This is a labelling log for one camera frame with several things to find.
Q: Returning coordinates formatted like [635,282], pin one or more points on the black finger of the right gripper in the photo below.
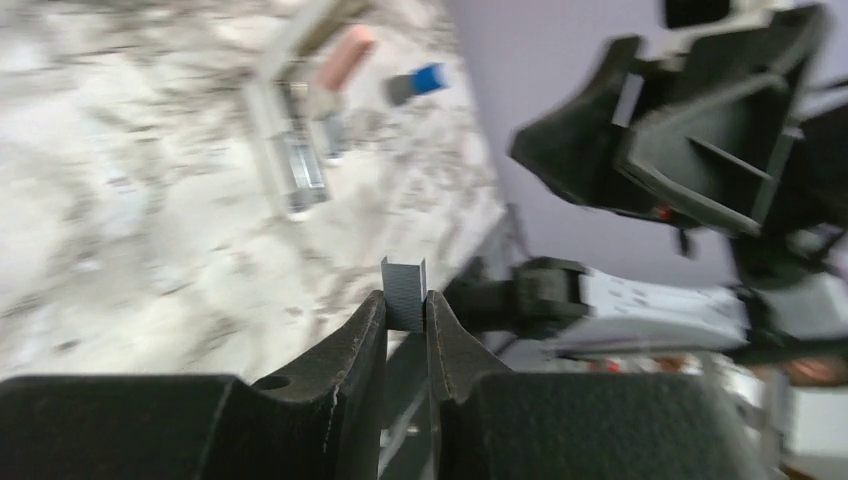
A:
[574,149]

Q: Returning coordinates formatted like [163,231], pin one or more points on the blue capped small object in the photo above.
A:
[400,89]

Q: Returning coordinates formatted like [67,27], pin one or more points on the grey staple strip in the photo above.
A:
[405,289]

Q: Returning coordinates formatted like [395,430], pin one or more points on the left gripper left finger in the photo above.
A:
[317,417]

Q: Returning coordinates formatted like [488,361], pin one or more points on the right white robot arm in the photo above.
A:
[590,312]

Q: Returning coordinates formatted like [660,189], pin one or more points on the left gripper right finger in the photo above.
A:
[490,422]

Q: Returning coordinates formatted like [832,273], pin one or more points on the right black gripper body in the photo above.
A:
[717,149]

